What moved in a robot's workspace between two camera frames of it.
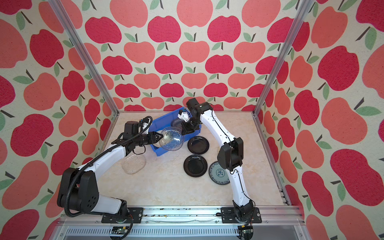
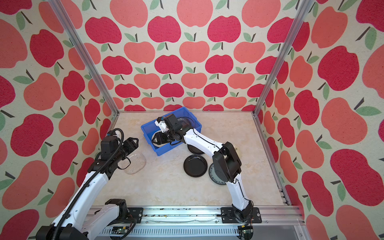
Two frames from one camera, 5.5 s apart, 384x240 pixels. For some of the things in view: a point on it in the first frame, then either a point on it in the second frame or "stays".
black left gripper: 152,138 to 131,144
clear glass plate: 132,164 stays
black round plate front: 195,165 stays
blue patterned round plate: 218,174 stays
